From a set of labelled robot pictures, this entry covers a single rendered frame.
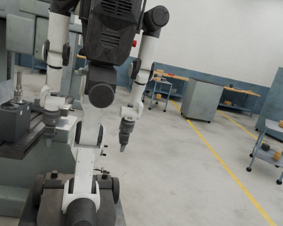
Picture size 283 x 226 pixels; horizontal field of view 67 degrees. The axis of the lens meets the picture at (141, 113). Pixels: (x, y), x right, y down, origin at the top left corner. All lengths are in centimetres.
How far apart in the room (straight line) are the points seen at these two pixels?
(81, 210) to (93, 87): 62
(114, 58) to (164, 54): 747
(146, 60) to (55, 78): 47
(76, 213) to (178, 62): 778
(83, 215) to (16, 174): 112
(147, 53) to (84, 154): 71
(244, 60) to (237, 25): 136
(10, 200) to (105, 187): 85
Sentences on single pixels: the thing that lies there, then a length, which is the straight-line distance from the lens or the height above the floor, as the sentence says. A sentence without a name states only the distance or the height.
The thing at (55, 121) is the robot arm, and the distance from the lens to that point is 127.
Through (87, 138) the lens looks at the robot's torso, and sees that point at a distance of 130.
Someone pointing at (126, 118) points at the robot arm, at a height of 117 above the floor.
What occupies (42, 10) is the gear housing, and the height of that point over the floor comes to 167.
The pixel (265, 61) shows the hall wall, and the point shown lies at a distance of 996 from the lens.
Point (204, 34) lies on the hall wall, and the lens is 881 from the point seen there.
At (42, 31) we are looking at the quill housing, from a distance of 181.
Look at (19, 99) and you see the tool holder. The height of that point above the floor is 112.
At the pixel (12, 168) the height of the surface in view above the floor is 38.
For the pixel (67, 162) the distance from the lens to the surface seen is 198.
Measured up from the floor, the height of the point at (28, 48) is 139.
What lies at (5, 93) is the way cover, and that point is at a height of 98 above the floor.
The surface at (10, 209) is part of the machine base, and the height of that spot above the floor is 9.
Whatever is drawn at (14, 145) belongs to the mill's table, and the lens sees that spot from 143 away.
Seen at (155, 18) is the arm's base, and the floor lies 172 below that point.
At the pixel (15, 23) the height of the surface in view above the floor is 155.
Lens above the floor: 157
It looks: 17 degrees down
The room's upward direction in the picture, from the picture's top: 13 degrees clockwise
